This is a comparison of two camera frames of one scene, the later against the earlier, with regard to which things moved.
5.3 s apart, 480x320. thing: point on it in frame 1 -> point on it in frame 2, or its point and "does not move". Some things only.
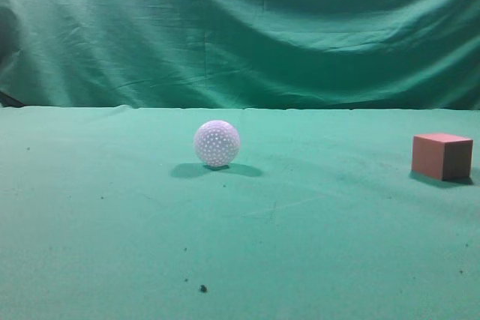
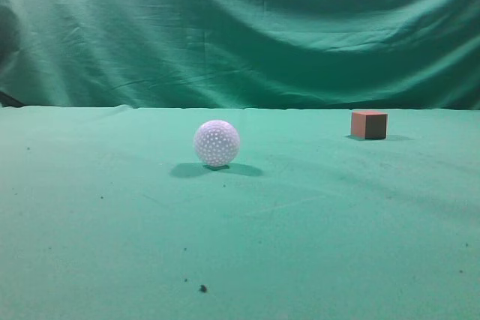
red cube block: x=442 y=156 -> x=369 y=124
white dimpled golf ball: x=217 y=143 does not move
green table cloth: x=108 y=213 does not move
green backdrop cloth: x=241 y=34 does not move
